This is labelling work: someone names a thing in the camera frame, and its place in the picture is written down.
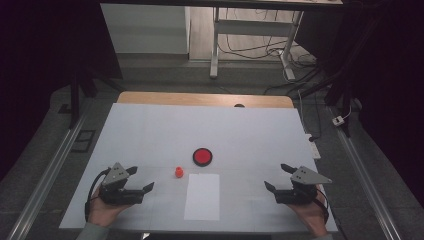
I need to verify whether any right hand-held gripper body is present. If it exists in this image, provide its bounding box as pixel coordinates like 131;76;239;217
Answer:
274;165;333;206

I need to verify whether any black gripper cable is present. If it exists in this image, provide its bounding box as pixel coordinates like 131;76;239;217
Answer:
84;167;112;223
314;188;331;224

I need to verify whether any white desk frame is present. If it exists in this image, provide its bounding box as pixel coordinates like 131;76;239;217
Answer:
209;6;305;81

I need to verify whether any white power strip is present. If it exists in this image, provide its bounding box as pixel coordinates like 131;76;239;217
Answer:
304;133;322;160

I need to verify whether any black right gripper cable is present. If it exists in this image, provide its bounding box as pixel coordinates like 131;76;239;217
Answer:
314;188;331;224

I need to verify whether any tangle of black floor cables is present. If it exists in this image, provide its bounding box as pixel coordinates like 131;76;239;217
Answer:
218;8;323;96

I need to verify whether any metal floor rail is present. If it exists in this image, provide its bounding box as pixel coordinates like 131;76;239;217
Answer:
6;109;88;240
328;106;403;240

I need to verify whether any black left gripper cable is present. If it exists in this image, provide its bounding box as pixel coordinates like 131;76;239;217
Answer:
84;167;112;223

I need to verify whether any white cabinet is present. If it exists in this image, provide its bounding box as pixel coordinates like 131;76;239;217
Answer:
100;3;191;55

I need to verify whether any dark curtain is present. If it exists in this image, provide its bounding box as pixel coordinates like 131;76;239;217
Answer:
0;0;123;183
294;0;424;208

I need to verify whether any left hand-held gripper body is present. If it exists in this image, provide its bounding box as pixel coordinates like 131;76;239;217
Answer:
98;162;145;206

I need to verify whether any person's left hand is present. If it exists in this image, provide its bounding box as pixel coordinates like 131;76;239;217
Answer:
87;184;134;228

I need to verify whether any person's right hand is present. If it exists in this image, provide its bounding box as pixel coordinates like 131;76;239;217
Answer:
287;185;329;238

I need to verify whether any round red ink pad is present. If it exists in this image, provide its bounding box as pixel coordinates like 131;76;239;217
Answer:
192;147;214;168

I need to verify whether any white sheet of paper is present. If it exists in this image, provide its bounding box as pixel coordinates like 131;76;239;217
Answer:
183;173;221;222

